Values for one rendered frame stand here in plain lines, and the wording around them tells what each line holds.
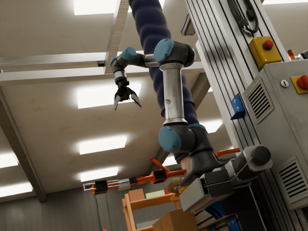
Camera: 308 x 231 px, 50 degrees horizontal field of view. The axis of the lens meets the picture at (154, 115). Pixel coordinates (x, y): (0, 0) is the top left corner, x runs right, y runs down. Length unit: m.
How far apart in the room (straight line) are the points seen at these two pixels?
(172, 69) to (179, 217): 0.75
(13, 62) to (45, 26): 1.01
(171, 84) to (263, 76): 0.48
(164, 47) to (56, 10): 3.25
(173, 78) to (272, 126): 0.54
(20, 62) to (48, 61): 0.30
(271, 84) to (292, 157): 0.25
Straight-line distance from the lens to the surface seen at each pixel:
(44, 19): 4.83
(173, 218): 1.77
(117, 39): 3.66
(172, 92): 1.54
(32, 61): 4.09
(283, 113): 1.17
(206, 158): 1.55
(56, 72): 4.39
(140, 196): 8.64
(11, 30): 4.98
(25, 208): 12.61
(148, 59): 1.93
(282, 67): 1.24
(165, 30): 2.46
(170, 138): 1.48
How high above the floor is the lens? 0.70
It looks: 24 degrees up
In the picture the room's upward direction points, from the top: 15 degrees counter-clockwise
